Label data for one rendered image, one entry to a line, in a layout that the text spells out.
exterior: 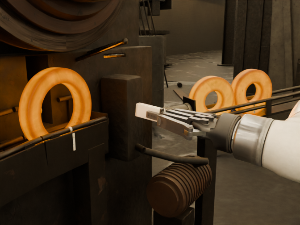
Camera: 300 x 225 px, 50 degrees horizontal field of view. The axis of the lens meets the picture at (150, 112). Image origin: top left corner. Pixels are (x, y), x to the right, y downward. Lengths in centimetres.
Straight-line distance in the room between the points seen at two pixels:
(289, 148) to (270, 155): 3
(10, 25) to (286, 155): 51
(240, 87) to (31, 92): 67
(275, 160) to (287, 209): 136
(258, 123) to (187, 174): 40
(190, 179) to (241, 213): 91
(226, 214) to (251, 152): 121
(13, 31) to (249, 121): 45
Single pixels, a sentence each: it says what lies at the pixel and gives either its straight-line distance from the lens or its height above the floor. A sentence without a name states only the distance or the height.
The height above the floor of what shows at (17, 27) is 93.
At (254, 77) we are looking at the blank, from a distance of 112.
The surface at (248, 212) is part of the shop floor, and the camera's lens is 184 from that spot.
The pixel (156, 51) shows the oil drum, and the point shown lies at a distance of 344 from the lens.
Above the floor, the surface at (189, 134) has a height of 73.
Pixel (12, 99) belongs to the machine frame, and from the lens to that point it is 74.
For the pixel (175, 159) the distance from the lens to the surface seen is 93.
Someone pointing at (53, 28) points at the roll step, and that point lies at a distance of 65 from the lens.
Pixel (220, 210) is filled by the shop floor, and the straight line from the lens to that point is 182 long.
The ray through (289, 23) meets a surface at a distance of 323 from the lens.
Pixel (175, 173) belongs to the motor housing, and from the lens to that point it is 92.
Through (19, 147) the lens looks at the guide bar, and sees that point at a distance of 65.
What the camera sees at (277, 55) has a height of 71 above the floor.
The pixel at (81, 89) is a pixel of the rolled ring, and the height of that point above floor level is 79.
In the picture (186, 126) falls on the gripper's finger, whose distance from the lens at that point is 61.
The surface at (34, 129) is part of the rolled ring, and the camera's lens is 69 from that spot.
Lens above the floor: 92
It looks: 14 degrees down
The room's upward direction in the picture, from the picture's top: straight up
